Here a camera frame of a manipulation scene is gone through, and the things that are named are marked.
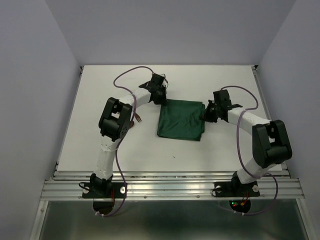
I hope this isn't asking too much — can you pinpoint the dark green cloth napkin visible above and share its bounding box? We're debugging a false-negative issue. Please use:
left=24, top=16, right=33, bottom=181
left=157, top=99, right=205, bottom=142

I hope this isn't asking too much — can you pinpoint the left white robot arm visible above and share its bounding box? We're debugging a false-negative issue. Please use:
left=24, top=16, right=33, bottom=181
left=90, top=73, right=167, bottom=197

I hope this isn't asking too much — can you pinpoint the brown wooden fork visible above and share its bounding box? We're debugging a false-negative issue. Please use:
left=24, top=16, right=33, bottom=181
left=134, top=113, right=142, bottom=123

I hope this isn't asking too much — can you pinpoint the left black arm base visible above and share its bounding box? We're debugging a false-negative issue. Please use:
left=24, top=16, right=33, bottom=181
left=78, top=173, right=127, bottom=199

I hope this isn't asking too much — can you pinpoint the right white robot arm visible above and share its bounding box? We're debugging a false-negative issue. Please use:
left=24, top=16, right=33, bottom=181
left=202, top=87, right=293, bottom=195

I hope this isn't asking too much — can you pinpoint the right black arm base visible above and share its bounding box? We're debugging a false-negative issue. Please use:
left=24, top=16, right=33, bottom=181
left=211, top=175, right=260, bottom=198

